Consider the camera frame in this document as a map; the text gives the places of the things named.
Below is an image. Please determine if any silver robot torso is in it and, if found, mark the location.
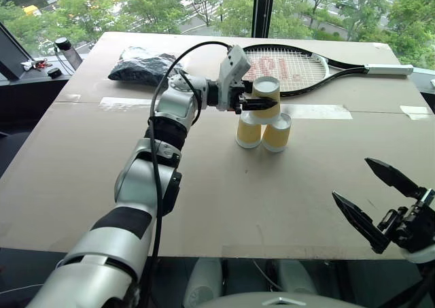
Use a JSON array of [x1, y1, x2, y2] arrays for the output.
[[195, 290, 370, 308]]

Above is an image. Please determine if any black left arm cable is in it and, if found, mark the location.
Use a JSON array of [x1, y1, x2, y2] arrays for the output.
[[141, 41, 236, 308]]

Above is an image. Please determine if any white and red small clutter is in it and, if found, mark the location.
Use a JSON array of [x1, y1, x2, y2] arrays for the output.
[[20, 58, 49, 72]]

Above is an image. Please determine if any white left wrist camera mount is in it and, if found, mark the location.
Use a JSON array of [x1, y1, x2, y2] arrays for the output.
[[217, 44, 253, 112]]

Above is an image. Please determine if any black plastic bag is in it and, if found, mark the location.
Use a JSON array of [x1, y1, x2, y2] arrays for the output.
[[107, 45, 187, 86]]

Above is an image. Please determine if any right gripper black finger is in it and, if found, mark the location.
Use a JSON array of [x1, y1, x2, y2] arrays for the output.
[[364, 157, 426, 199], [332, 191, 392, 255]]

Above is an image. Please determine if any black and white tennis racket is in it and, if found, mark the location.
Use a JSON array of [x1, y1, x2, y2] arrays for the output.
[[237, 44, 415, 97]]

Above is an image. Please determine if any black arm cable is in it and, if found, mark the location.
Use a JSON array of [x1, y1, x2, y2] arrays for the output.
[[141, 41, 236, 308], [383, 262, 435, 308]]

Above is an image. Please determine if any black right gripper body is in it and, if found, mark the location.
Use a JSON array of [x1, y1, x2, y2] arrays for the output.
[[377, 188, 435, 254]]

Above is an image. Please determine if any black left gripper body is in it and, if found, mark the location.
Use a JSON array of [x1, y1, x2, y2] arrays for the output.
[[228, 80, 251, 116]]

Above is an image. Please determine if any yellow paper cup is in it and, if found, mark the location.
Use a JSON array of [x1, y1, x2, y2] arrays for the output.
[[235, 112, 263, 150], [261, 113, 293, 154], [251, 76, 281, 124]]

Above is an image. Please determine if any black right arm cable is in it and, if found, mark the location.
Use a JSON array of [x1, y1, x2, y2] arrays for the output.
[[383, 262, 435, 308]]

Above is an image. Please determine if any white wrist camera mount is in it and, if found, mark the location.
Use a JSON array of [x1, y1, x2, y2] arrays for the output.
[[401, 242, 435, 264], [217, 44, 253, 112]]

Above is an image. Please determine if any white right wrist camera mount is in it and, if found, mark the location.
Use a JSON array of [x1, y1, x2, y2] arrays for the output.
[[401, 242, 435, 264]]

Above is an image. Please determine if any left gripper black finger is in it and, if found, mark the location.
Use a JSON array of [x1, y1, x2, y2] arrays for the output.
[[241, 97, 279, 112]]

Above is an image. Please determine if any black window frame post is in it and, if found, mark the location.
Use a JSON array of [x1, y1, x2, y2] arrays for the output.
[[251, 0, 276, 39]]

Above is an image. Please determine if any black cylinder with round cap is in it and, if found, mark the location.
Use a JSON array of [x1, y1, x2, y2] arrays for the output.
[[54, 37, 84, 75]]

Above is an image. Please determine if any clear tape strip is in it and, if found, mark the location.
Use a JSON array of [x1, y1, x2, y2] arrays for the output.
[[400, 105, 433, 121], [280, 103, 354, 120], [100, 97, 161, 112]]

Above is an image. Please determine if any yellow vehicle outside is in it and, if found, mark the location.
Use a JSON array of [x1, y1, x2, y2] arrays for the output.
[[22, 4, 43, 18]]

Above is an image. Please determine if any black slanted window frame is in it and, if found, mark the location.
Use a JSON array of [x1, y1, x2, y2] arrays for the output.
[[0, 21, 35, 82]]

